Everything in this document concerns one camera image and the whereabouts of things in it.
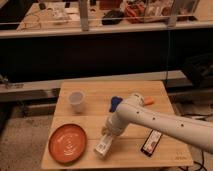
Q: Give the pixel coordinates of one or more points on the white bottle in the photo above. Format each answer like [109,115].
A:
[104,145]

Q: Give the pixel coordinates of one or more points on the black rectangular box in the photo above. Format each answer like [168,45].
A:
[151,143]

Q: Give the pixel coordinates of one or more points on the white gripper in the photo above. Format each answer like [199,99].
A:
[106,131]

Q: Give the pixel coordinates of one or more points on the orange tool on shelf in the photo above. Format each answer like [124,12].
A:
[134,13]

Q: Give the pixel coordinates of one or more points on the translucent plastic cup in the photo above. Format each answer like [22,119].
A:
[77,101]

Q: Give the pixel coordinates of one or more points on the orange ceramic bowl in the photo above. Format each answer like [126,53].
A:
[67,143]

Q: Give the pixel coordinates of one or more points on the black bag on shelf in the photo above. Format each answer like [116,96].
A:
[112,17]

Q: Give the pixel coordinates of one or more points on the blue sponge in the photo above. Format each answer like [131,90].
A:
[115,101]

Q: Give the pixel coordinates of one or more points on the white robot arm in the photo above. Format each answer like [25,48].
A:
[131,110]

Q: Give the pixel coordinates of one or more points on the orange carrot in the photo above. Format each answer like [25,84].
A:
[148,101]

